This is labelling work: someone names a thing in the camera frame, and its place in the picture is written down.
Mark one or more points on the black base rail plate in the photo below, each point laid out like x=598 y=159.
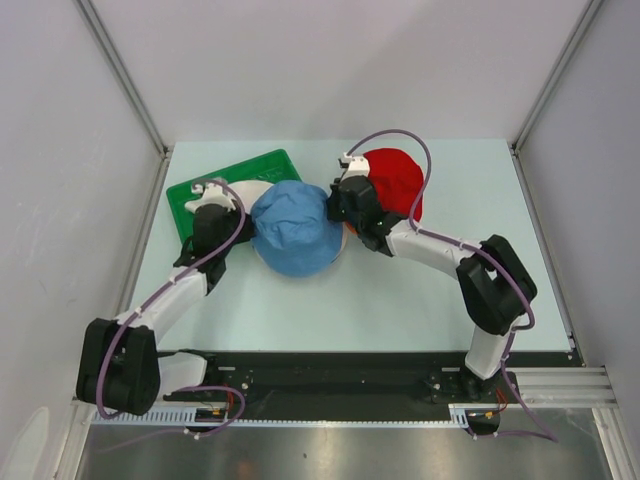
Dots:
x=343 y=386

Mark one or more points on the aluminium frame post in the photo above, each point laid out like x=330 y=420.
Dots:
x=116 y=64
x=568 y=52

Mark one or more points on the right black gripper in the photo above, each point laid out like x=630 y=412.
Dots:
x=335 y=215

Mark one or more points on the white hat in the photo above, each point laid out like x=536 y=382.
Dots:
x=246 y=192

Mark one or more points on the light blue hat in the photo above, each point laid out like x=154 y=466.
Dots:
x=293 y=235

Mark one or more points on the red hat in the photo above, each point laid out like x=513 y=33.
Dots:
x=396 y=177

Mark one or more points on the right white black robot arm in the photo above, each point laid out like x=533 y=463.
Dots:
x=497 y=289

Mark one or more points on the right aluminium frame post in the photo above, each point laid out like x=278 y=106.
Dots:
x=568 y=52

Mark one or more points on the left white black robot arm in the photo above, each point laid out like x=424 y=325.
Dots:
x=120 y=368

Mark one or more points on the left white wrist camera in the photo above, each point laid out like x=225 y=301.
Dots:
x=210 y=192

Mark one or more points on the left aluminium frame post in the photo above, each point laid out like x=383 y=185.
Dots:
x=116 y=64

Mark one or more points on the white slotted cable duct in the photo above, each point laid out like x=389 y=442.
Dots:
x=200 y=416

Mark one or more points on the beige bucket hat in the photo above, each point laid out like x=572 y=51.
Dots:
x=335 y=259

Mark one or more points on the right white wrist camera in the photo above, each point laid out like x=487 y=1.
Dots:
x=353 y=165

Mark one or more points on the orange bucket hat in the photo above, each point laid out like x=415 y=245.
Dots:
x=351 y=229

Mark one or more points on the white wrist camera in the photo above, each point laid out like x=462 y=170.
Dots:
x=210 y=192
x=353 y=165

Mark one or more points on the green plastic tray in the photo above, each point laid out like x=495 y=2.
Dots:
x=273 y=167

